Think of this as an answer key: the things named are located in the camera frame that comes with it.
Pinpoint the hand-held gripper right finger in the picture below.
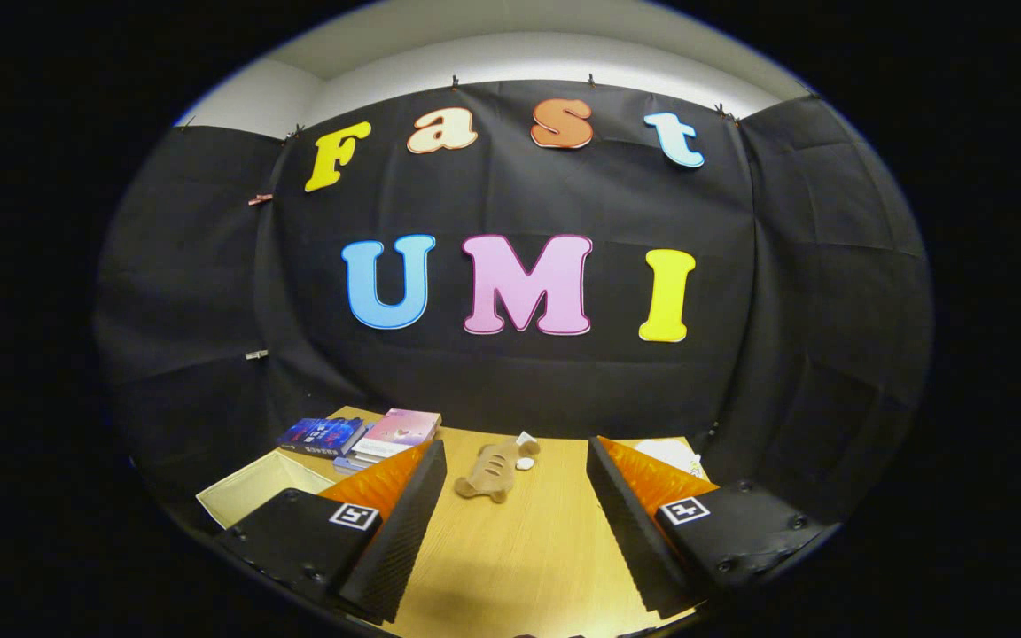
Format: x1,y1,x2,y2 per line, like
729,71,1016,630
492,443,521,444
587,434,830,621

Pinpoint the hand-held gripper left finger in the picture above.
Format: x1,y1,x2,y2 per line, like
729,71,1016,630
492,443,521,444
214,439,448,624

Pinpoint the cream fabric storage box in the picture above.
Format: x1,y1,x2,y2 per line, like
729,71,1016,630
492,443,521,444
196,452,336,530

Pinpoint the pink book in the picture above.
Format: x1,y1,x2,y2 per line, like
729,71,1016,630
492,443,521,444
353,408,442,460

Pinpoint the brown plush toy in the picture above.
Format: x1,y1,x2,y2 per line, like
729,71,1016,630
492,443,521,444
455,432,541,504

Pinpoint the dark blue book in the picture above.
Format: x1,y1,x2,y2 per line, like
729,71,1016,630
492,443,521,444
278,416,368,457

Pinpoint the black backdrop cloth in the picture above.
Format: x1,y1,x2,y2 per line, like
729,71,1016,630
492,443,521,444
94,80,934,524

